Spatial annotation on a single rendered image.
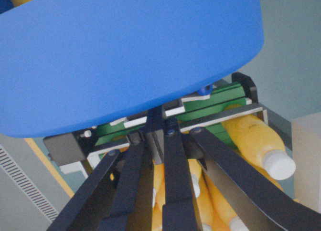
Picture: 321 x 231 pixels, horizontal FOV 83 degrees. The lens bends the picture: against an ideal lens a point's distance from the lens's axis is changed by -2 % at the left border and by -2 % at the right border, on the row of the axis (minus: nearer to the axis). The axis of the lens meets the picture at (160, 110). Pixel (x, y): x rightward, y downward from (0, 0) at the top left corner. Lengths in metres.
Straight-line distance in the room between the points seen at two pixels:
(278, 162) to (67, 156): 0.38
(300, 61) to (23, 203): 2.65
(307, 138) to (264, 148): 0.09
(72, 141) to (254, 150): 0.33
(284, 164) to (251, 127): 0.08
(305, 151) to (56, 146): 0.47
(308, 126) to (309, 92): 1.36
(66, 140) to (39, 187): 1.73
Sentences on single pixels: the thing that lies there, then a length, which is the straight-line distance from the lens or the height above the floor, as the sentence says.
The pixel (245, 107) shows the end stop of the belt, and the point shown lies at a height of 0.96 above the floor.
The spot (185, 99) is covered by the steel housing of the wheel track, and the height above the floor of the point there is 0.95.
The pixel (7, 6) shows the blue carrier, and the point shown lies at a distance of 0.33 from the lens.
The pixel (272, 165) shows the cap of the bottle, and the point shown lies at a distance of 0.32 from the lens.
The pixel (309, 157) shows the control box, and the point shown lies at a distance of 0.43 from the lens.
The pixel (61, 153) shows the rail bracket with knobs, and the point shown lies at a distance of 0.44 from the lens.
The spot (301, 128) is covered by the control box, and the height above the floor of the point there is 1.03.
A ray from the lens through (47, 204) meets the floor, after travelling 2.25.
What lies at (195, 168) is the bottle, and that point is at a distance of 0.33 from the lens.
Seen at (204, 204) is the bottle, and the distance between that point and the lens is 0.42.
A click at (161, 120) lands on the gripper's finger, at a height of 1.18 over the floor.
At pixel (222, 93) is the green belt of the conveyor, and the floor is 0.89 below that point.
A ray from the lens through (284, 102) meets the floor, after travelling 1.68.
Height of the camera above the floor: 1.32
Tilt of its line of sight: 69 degrees down
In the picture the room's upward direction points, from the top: 180 degrees clockwise
